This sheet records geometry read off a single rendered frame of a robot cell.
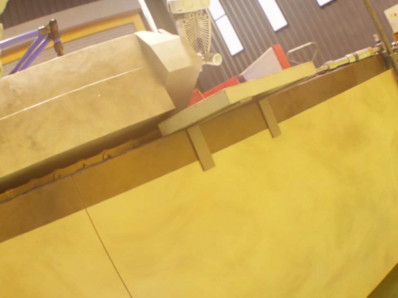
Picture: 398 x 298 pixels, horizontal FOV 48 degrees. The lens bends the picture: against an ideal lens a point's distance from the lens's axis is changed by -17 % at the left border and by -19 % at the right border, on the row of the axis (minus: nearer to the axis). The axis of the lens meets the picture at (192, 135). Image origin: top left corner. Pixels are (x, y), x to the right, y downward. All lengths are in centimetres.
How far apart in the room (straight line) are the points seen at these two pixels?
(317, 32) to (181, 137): 1118
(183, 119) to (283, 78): 21
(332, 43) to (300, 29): 103
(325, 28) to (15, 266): 1142
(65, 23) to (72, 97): 1170
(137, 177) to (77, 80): 22
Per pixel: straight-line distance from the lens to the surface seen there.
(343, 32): 1170
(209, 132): 110
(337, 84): 145
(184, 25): 118
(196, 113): 98
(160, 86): 107
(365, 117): 152
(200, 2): 119
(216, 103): 93
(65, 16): 1276
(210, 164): 107
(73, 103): 99
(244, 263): 111
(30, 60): 206
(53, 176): 101
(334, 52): 1196
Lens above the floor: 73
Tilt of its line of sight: 1 degrees up
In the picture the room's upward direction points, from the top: 23 degrees counter-clockwise
